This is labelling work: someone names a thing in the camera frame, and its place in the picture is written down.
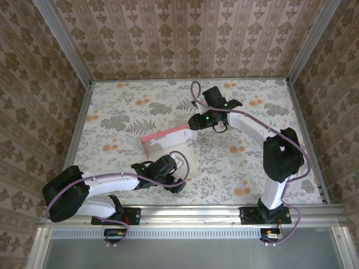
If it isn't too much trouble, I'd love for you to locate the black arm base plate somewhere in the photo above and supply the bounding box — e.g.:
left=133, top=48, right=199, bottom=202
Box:
left=238, top=206, right=293, bottom=225
left=91, top=207, right=142, bottom=226

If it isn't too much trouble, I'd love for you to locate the aluminium corner post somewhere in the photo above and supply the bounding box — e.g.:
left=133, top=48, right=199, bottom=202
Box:
left=285, top=0, right=343, bottom=82
left=35, top=0, right=94, bottom=86

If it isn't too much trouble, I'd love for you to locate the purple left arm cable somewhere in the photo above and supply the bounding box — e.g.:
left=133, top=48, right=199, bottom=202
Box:
left=44, top=151, right=189, bottom=248

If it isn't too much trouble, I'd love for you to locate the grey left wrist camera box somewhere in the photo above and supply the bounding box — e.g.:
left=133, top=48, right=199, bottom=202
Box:
left=168, top=152, right=186, bottom=172

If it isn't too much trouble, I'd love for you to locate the pink and white paper box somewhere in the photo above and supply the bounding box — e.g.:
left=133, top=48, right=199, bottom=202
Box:
left=140, top=125, right=203, bottom=180

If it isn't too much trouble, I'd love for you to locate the wide aluminium mounting rail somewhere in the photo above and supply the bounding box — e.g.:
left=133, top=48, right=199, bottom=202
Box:
left=39, top=204, right=343, bottom=228

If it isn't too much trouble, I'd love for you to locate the black cable terminal bracket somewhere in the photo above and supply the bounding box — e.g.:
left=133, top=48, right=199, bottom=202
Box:
left=103, top=228, right=128, bottom=244
left=259, top=227, right=285, bottom=244

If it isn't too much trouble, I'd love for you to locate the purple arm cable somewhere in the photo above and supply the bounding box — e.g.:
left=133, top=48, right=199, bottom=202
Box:
left=190, top=81, right=311, bottom=248
left=44, top=151, right=189, bottom=248

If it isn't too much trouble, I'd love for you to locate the grey metal panel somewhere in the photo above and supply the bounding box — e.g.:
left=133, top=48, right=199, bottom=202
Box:
left=42, top=226, right=351, bottom=269

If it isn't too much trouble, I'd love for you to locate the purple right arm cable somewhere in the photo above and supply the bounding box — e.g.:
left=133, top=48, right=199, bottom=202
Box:
left=190, top=81, right=311, bottom=248

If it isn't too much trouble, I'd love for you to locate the aluminium table edge rail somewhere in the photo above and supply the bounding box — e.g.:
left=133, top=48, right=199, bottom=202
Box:
left=39, top=82, right=94, bottom=224
left=286, top=80, right=332, bottom=205

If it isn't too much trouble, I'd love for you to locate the grey slotted cable duct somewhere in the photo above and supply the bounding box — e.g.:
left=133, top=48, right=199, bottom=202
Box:
left=51, top=228, right=262, bottom=239

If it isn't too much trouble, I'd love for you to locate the floral print tablecloth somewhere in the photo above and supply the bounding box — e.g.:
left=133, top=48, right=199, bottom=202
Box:
left=67, top=80, right=324, bottom=207

